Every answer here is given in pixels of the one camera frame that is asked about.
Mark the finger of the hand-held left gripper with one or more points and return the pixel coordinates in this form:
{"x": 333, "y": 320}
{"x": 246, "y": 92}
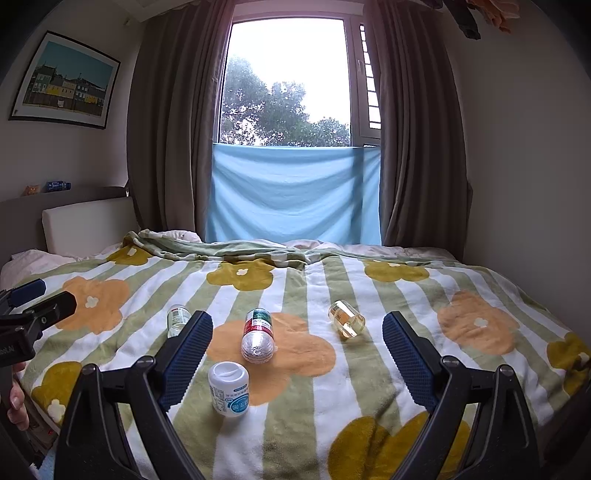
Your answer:
{"x": 55, "y": 308}
{"x": 27, "y": 290}

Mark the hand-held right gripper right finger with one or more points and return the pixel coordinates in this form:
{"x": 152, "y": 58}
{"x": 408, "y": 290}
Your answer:
{"x": 408, "y": 362}

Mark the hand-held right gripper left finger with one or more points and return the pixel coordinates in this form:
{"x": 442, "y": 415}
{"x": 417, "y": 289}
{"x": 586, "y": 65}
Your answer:
{"x": 183, "y": 362}

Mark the small clear yellow jar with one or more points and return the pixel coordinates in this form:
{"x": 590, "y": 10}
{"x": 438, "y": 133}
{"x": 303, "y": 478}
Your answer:
{"x": 346, "y": 319}

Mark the person's left hand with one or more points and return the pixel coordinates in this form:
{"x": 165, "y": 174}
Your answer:
{"x": 19, "y": 406}

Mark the small clear plastic bottle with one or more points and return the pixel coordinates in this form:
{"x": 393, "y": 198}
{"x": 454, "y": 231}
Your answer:
{"x": 177, "y": 319}

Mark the white medicine bottle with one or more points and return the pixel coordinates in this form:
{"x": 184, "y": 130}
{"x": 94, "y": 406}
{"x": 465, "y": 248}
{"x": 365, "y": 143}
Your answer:
{"x": 228, "y": 388}

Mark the red-green label plastic bottle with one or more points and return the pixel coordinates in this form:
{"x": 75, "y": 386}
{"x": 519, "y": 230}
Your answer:
{"x": 258, "y": 334}

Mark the white headboard cushion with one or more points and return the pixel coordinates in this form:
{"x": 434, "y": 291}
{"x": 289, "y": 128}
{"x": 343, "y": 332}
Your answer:
{"x": 90, "y": 226}

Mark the small orange figurine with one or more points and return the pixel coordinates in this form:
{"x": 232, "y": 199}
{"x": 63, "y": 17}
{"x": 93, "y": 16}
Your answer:
{"x": 31, "y": 189}

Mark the grey bed headboard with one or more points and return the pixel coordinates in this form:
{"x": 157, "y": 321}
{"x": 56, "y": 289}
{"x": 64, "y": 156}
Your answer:
{"x": 64, "y": 194}

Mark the blue plastic bottle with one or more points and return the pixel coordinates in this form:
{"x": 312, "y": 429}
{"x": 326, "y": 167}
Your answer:
{"x": 57, "y": 186}

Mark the floral striped blanket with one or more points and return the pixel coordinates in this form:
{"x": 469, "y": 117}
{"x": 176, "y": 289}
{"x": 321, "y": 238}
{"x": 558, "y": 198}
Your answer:
{"x": 323, "y": 295}

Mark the light blue cloth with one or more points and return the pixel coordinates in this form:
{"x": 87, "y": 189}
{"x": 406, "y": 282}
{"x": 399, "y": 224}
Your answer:
{"x": 295, "y": 194}

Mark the framed houses picture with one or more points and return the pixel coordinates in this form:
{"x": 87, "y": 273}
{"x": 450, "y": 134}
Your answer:
{"x": 67, "y": 79}

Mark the grey-brown curtain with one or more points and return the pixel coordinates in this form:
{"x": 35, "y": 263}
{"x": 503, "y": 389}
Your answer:
{"x": 173, "y": 120}
{"x": 418, "y": 129}

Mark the window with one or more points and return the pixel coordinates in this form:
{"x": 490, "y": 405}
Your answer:
{"x": 295, "y": 78}

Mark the dark hanging garment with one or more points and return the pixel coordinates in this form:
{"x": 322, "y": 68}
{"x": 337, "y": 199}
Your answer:
{"x": 466, "y": 16}

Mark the orange hanging garment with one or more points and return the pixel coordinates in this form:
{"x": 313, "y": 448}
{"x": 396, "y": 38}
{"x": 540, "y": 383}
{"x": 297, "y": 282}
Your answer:
{"x": 496, "y": 11}

